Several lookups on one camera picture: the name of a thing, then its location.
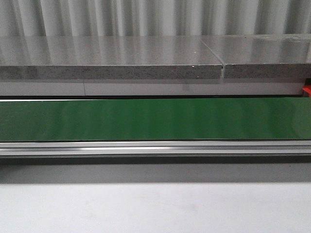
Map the green conveyor belt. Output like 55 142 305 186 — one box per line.
0 97 311 142

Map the aluminium conveyor side rail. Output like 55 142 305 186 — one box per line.
0 140 311 159

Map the white pleated curtain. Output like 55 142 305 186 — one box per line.
0 0 311 36

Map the red plastic part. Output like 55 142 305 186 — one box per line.
302 84 311 97

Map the white panel below slabs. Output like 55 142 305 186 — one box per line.
0 79 305 97

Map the grey stone slab left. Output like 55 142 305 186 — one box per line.
0 36 222 81

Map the grey stone slab right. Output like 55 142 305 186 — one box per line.
201 34 311 82

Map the grey stone slab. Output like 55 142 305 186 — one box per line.
0 36 222 81
201 34 311 82

